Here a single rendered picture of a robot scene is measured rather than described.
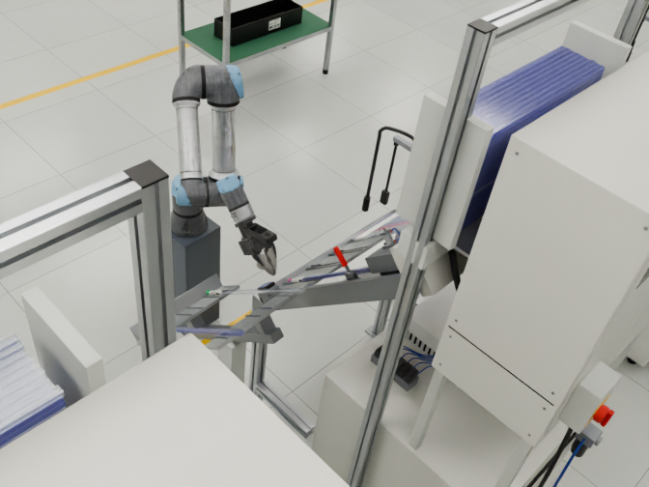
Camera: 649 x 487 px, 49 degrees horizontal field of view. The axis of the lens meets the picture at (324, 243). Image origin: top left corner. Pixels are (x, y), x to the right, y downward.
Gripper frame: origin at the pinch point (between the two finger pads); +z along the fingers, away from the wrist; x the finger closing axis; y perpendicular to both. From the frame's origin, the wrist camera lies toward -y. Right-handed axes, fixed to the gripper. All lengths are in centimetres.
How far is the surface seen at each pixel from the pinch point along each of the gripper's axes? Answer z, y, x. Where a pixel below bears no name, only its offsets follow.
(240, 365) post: 17.2, -12.0, 31.6
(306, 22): -99, 154, -193
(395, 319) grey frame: 14, -67, 14
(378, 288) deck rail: 6, -61, 10
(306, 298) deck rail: 6.8, -27.6, 10.0
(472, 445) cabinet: 66, -52, -6
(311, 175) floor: -14, 117, -118
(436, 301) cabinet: 36, -21, -43
